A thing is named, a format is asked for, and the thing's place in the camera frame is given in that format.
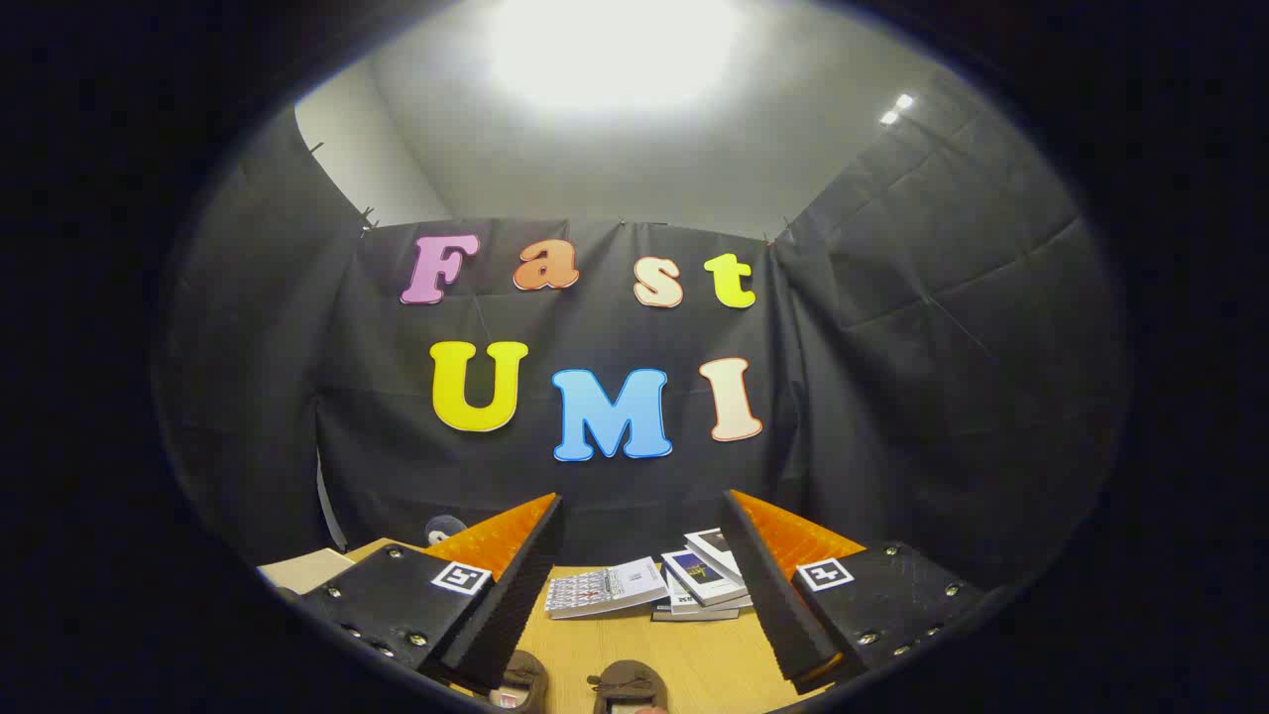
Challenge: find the thin white book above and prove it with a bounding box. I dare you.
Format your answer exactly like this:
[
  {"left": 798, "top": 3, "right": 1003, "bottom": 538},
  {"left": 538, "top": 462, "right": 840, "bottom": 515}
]
[{"left": 666, "top": 575, "right": 754, "bottom": 614}]

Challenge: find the white book with dark picture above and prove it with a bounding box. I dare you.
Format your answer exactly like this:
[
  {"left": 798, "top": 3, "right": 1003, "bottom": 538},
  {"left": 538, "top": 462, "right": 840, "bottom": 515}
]
[{"left": 684, "top": 528, "right": 745, "bottom": 581}]

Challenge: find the cream storage box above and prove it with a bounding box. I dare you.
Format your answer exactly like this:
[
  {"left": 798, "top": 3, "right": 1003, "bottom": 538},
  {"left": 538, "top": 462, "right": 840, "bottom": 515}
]
[{"left": 258, "top": 547, "right": 355, "bottom": 596}]

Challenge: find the white book with blue picture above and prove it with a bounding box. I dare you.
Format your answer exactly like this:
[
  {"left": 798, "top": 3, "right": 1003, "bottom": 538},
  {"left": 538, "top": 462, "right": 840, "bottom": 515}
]
[{"left": 661, "top": 548, "right": 750, "bottom": 608}]

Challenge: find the brown fuzzy slipper shoe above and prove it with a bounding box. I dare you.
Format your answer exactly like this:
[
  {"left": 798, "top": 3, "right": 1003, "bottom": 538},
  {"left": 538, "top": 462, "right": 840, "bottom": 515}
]
[
  {"left": 488, "top": 650, "right": 549, "bottom": 714},
  {"left": 587, "top": 660, "right": 670, "bottom": 714}
]

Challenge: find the grey patterned cover book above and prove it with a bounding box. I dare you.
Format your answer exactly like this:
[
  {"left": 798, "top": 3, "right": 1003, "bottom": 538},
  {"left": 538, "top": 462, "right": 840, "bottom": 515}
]
[{"left": 544, "top": 556, "right": 670, "bottom": 621}]

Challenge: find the bright ceiling light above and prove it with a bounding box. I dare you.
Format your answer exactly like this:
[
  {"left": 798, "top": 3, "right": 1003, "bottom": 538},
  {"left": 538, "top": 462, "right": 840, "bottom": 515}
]
[{"left": 486, "top": 0, "right": 745, "bottom": 110}]

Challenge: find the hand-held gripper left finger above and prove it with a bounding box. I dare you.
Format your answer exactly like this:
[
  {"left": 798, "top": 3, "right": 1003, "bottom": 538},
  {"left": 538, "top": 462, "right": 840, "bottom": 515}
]
[{"left": 297, "top": 493, "right": 566, "bottom": 695}]

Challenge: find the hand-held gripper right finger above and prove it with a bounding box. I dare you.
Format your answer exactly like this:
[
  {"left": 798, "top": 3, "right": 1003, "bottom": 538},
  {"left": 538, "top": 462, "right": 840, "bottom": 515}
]
[{"left": 719, "top": 489, "right": 987, "bottom": 695}]

